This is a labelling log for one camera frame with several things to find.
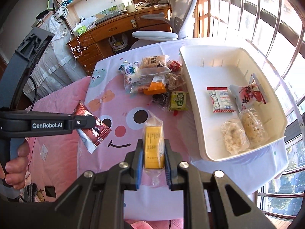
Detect dark red foil packet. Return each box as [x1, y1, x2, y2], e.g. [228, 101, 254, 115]
[73, 100, 111, 154]

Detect yellow cake clear packet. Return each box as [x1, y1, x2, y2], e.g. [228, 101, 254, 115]
[143, 111, 165, 186]

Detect blue white snack packet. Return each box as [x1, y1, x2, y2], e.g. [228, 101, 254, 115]
[118, 61, 141, 89]

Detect green square snack packet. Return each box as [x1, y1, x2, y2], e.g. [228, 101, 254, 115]
[169, 91, 187, 111]

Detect clear nut brittle packet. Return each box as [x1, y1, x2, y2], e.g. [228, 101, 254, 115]
[166, 73, 186, 90]

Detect orange fried snack packet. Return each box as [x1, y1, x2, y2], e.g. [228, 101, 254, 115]
[130, 83, 150, 94]

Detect person's left hand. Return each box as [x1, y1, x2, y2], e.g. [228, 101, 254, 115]
[1, 140, 30, 190]

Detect pink cartoon tablecloth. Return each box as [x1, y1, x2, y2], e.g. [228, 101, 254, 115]
[26, 37, 290, 229]

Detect grey lace-covered furniture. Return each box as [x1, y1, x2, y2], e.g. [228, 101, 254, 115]
[23, 16, 87, 101]

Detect clear rice cake packet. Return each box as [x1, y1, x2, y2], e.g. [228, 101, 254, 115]
[221, 118, 250, 155]

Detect wooden desk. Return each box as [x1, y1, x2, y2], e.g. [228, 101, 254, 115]
[67, 5, 171, 76]

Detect black seaweed snack packet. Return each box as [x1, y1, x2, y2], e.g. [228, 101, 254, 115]
[152, 92, 170, 109]

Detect white trash bag bin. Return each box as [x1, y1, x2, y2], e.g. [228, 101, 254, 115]
[108, 33, 128, 54]

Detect large clear biscuit bag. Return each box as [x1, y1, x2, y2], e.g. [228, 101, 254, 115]
[139, 55, 171, 77]

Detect red white snack packet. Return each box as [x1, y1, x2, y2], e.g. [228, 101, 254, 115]
[207, 87, 236, 113]

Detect clear rice cracker packet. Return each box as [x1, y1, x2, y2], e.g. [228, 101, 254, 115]
[239, 108, 268, 147]

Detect white plastic storage bin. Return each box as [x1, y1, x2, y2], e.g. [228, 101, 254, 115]
[179, 44, 288, 162]

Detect green tissue box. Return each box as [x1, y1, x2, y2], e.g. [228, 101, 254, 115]
[75, 25, 87, 35]

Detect red tiger snack packet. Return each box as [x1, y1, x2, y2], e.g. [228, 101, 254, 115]
[229, 73, 268, 112]

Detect small red candy packet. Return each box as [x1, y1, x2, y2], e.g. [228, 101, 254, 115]
[166, 60, 182, 72]

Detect white mug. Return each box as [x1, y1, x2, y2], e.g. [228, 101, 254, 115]
[126, 4, 136, 13]

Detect grey office chair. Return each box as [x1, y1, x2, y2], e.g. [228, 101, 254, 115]
[131, 0, 197, 49]

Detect metal window guard bars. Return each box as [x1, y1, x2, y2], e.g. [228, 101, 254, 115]
[195, 0, 304, 225]

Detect white charging cable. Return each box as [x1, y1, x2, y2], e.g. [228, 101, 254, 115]
[68, 29, 88, 59]

